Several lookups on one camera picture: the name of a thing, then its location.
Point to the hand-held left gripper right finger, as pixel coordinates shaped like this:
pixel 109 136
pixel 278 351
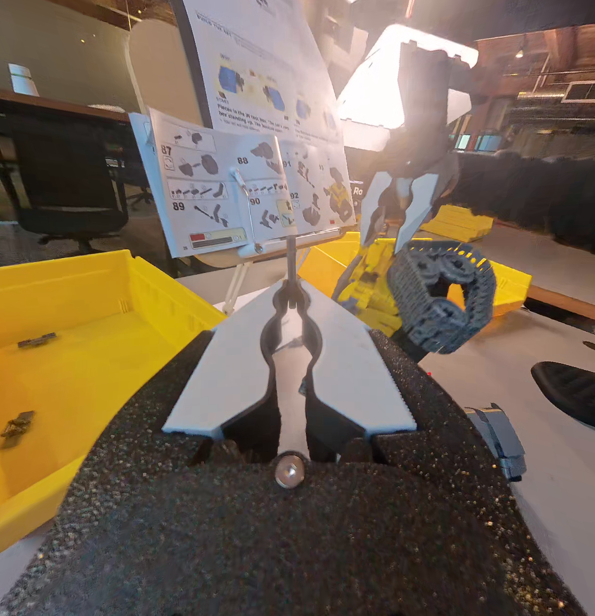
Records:
pixel 365 385

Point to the wooden table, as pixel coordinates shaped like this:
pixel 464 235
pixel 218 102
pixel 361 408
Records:
pixel 61 103

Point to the blue toy kit box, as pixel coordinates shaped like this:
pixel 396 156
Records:
pixel 357 192

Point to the small grey toy piece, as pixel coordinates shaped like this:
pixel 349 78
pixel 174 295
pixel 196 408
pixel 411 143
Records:
pixel 36 340
pixel 16 423

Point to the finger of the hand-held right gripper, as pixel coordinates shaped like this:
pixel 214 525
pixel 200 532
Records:
pixel 374 207
pixel 418 207

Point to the grey table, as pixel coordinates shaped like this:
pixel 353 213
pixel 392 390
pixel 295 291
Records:
pixel 557 274

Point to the person's right forearm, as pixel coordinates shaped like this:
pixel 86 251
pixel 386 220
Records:
pixel 543 192

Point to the grey desk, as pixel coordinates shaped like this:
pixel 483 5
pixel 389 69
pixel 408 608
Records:
pixel 543 481

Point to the black office chair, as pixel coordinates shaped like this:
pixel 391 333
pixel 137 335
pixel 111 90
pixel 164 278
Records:
pixel 61 183

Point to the yellow toy robot body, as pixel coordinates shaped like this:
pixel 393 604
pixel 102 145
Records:
pixel 442 308

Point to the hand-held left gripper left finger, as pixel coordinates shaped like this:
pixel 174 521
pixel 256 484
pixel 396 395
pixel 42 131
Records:
pixel 220 385

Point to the instruction booklet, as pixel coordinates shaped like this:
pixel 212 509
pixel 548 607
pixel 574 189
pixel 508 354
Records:
pixel 206 216

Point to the printed task sheet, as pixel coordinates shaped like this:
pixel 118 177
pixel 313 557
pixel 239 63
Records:
pixel 268 72

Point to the black chair armrest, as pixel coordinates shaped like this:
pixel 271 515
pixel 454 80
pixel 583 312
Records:
pixel 572 390

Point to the stack of yellow bins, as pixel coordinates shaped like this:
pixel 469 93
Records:
pixel 461 224

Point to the grey Lego engine assembly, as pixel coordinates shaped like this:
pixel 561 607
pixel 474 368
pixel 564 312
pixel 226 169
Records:
pixel 504 438

